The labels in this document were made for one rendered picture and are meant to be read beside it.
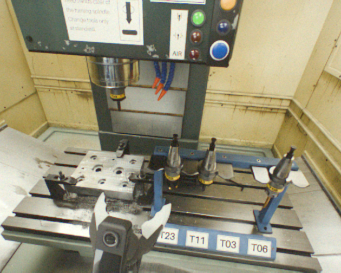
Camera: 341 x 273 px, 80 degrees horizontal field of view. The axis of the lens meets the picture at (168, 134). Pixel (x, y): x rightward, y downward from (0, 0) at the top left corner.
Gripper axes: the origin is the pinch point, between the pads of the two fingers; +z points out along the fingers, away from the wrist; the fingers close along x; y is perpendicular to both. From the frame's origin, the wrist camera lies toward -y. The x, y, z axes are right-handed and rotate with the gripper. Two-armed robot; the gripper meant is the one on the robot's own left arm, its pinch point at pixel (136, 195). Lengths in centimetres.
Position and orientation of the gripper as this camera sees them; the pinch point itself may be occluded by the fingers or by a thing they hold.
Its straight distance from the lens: 46.3
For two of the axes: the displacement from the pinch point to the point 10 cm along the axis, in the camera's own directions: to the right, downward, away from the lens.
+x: 9.9, 1.2, -1.1
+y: -0.4, 8.2, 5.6
